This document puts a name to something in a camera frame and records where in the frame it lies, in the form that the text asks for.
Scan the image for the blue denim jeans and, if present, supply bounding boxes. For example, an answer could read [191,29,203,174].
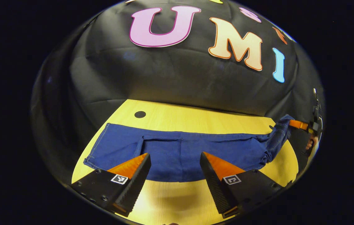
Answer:
[83,114,295,183]

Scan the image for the black backdrop cloth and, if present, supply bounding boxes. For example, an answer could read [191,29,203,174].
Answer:
[30,0,324,185]

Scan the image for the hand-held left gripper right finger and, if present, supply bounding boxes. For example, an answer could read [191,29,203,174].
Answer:
[199,152,285,219]

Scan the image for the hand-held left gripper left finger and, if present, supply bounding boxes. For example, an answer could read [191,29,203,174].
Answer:
[71,152,152,218]

